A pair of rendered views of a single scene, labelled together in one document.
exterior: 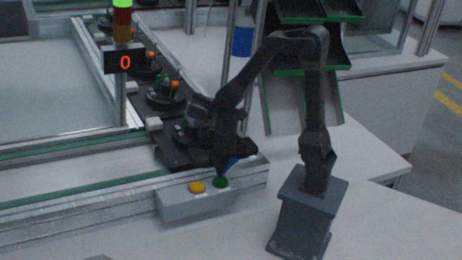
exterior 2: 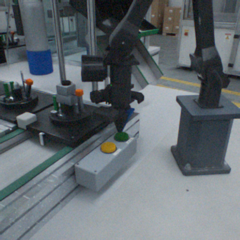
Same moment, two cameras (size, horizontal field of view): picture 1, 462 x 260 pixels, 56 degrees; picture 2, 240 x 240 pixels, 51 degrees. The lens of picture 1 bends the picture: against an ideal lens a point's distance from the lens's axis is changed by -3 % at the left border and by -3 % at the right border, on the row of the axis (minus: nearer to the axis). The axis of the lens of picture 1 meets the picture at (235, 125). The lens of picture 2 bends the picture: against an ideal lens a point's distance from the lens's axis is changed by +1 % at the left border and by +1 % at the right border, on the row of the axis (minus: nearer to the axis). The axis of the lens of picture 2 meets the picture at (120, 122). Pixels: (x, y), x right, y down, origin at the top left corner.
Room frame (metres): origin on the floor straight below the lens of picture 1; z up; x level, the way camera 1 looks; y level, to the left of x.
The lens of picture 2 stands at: (0.39, 0.31, 1.34)
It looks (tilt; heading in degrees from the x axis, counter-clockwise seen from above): 27 degrees down; 333
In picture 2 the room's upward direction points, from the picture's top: straight up
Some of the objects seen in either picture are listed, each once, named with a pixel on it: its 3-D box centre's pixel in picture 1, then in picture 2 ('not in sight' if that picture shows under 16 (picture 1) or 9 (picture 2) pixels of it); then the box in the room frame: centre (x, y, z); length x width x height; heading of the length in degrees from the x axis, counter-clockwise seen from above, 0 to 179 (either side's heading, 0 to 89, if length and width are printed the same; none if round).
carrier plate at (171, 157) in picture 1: (194, 139); (70, 119); (1.16, 0.12, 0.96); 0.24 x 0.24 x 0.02; 32
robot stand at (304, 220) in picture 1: (306, 217); (202, 133); (0.88, -0.21, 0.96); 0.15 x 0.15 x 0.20; 69
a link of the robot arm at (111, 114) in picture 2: (224, 141); (120, 95); (0.97, 0.02, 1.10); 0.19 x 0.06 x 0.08; 122
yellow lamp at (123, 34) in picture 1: (122, 30); not in sight; (1.16, 0.34, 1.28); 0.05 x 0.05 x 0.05
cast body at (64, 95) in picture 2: (195, 110); (64, 91); (1.17, 0.13, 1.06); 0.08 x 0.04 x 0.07; 32
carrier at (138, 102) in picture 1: (166, 87); (17, 91); (1.37, 0.25, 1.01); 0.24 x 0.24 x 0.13; 32
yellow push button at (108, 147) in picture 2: (196, 188); (108, 148); (0.93, 0.08, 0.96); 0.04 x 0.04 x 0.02
